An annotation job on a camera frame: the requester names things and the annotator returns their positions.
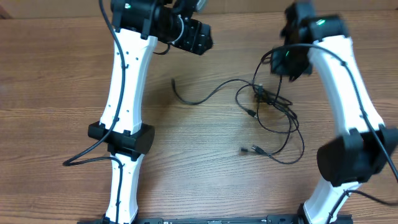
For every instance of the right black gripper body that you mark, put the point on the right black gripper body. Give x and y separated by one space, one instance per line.
292 61

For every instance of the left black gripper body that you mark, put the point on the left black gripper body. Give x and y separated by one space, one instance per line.
191 39

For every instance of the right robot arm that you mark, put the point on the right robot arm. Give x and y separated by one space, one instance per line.
363 144

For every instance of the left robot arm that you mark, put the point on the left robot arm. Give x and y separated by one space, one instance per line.
137 27

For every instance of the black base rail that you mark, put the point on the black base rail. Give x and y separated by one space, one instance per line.
270 219

